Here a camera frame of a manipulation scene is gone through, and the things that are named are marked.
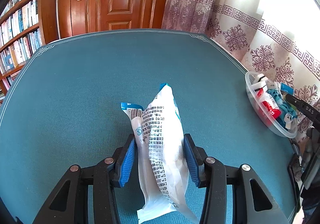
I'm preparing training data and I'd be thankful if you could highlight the white printed plastic bag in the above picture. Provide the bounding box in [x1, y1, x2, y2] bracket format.
[121, 83, 199, 223]

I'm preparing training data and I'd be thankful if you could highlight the white blue medicine box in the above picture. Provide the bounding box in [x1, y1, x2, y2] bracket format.
[266, 82, 293, 95]

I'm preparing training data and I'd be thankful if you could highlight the white sponge block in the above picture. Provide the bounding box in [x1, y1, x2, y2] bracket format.
[252, 74, 268, 88]
[251, 82, 267, 97]

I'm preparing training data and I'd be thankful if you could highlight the clear plastic bowl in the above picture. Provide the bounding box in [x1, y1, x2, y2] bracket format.
[245, 71, 298, 138]

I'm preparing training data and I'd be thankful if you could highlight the red balloon glue packet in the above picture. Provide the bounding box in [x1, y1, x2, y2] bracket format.
[257, 88, 281, 119]

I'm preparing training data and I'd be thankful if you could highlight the purple patterned curtain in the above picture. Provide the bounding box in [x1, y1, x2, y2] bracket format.
[161, 0, 320, 140]

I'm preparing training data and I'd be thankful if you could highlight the blue cloth with ribbon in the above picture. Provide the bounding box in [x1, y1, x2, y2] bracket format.
[267, 89, 297, 130]

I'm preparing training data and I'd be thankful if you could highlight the wooden bookshelf with books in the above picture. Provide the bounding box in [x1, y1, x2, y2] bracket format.
[1, 0, 59, 101]

